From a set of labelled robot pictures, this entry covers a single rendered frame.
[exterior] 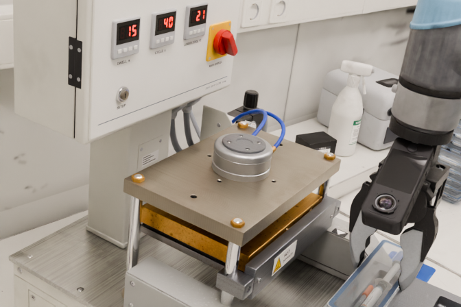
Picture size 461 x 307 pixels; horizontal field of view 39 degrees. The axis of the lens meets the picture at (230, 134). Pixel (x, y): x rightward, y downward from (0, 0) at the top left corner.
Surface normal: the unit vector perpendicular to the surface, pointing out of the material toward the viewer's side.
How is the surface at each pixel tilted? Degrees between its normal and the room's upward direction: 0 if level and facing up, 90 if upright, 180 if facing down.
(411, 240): 90
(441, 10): 87
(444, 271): 0
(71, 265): 0
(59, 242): 0
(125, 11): 90
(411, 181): 30
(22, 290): 90
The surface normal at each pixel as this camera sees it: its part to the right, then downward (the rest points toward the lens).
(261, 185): 0.11, -0.91
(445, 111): 0.19, 0.42
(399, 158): -0.18, -0.65
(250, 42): 0.71, 0.36
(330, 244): -0.55, 0.28
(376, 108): -0.76, 0.14
